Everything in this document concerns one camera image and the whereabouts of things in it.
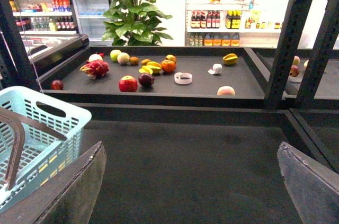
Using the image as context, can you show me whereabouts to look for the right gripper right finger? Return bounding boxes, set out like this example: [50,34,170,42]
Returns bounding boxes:
[277,141,338,223]

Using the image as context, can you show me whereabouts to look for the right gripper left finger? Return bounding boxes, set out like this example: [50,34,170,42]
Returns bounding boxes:
[1,142,106,223]

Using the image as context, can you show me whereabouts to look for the light blue plastic basket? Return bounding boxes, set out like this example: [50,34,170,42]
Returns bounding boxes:
[1,86,92,212]

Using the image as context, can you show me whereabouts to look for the grey-brown basket handle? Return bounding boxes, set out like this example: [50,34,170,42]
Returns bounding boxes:
[1,107,67,190]

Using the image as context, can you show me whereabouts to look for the red-green mango fruit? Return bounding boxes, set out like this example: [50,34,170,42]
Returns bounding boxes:
[165,55,177,63]

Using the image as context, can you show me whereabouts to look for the small dark red fruit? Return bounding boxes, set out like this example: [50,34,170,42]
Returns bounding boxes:
[50,79,64,91]

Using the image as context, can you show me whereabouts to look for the red apple on tray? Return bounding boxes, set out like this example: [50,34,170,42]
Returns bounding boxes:
[119,75,138,92]

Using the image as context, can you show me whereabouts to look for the black fruit display tray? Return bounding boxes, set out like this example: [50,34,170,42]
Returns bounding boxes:
[40,47,266,108]

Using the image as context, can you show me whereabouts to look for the pink dragon fruit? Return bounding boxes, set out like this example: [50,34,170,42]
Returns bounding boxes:
[79,60,109,79]

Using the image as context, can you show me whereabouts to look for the peach at tray front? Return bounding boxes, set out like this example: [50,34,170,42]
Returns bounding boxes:
[217,86,235,96]

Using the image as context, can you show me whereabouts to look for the dark purple plum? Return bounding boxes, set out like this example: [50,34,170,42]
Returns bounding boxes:
[138,73,155,88]

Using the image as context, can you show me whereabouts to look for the white round fruit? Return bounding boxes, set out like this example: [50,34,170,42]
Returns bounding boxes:
[88,53,103,62]

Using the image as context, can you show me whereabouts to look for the glass-top freezer chest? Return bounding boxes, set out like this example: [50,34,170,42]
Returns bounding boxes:
[21,34,90,76]

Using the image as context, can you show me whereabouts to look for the beige round melon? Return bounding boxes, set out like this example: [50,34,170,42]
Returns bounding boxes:
[117,52,130,65]

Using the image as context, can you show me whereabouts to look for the green apple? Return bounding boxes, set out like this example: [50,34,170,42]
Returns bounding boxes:
[110,49,121,62]

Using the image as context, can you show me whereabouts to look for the brown kiwi left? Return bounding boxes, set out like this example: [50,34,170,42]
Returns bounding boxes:
[129,57,139,66]

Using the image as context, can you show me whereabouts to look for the brown kiwi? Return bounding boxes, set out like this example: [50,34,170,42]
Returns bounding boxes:
[141,59,151,66]
[129,57,139,66]

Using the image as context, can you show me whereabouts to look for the yellow star fruit cluster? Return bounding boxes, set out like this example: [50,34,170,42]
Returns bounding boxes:
[139,61,162,75]

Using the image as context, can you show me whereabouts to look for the yellow star fruit right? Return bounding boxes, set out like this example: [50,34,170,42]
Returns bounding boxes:
[223,53,238,66]

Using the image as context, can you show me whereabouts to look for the brown kiwi right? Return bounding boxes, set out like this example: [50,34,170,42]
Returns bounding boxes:
[141,59,151,66]

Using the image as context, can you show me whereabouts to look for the crumpled white tape piece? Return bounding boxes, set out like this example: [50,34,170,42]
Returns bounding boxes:
[208,64,222,75]

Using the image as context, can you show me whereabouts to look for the orange persimmon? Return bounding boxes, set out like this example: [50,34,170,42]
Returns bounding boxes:
[160,60,176,73]

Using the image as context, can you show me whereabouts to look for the green potted plant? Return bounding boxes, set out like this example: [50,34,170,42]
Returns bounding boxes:
[102,0,173,46]

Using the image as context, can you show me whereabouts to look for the white drinks shelf left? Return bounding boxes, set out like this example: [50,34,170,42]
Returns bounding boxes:
[10,0,77,35]

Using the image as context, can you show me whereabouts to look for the white grocery shelf right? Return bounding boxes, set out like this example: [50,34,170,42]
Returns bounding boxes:
[185,0,289,48]

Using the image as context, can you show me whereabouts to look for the white tape ring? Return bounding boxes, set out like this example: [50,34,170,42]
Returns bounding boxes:
[174,72,193,86]

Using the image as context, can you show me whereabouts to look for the black metal shelf post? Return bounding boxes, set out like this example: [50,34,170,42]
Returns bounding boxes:
[265,0,338,109]

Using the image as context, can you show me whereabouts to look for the white hanging cord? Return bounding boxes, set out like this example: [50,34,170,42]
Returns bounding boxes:
[5,0,44,94]

